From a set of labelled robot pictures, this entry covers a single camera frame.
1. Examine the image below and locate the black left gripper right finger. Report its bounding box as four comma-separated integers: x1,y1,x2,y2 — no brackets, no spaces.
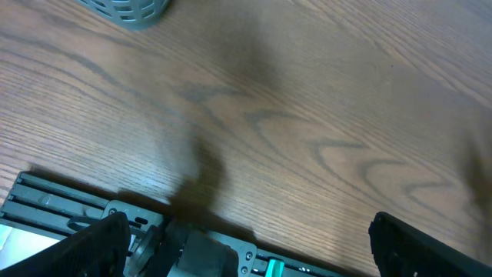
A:
368,212,491,277

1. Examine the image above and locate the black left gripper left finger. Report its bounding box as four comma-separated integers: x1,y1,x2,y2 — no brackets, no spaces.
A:
1,212,131,277

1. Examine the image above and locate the dark grey plastic mesh basket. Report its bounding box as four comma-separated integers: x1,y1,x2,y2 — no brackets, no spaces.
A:
77,0,171,30

